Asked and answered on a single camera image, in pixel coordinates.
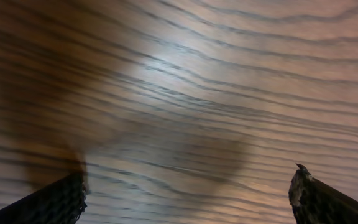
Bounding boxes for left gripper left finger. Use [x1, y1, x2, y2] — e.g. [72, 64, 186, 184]
[0, 172, 86, 224]

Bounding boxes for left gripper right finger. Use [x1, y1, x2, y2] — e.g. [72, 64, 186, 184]
[288, 164, 358, 224]

